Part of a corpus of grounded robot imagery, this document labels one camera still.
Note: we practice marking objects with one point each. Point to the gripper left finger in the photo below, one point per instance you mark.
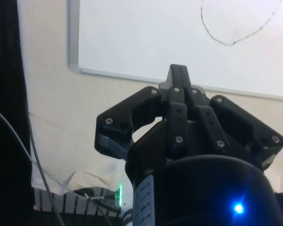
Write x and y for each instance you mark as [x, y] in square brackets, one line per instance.
[122, 110]

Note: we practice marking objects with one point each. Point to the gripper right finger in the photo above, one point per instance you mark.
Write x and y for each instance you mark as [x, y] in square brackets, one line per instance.
[235, 115]

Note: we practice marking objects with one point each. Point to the flat whiteboard with silver frame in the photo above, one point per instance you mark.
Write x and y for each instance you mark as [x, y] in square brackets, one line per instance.
[136, 35]

